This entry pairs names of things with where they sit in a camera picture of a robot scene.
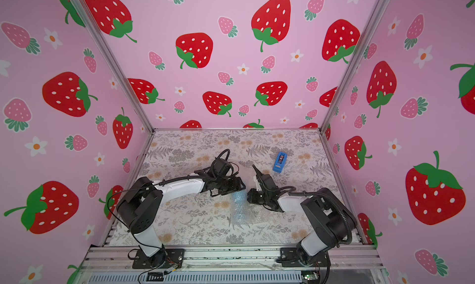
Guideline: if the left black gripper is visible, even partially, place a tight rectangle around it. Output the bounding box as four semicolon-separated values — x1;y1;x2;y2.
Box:
216;176;247;195

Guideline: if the clear bubble wrap sheet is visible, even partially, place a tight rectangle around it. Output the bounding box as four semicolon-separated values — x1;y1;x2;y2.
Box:
228;167;270;230

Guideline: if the blue tape dispenser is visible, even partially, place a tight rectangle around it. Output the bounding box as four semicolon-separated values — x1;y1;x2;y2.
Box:
273;152;288;173

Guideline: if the blue plastic wine glass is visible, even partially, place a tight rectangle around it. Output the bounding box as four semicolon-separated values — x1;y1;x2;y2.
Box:
230;191;247;227

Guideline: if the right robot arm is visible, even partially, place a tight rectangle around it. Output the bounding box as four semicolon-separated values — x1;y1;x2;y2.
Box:
247;186;357;265

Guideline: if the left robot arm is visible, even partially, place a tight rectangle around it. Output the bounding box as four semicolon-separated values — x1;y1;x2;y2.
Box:
116;168;246;259

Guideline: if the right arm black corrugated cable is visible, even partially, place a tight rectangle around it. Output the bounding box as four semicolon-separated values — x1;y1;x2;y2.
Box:
278;186;357;284

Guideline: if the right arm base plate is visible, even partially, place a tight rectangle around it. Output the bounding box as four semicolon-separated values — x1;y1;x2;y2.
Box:
275;247;331;267

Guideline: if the white vented cable duct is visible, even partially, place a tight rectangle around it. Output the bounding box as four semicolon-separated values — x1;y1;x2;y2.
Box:
88;270;303;284

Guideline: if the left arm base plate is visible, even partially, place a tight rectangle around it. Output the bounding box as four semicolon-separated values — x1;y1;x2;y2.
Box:
132;248;185;269

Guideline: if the aluminium rail frame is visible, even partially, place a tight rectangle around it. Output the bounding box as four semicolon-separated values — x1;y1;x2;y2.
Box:
81;244;383;272

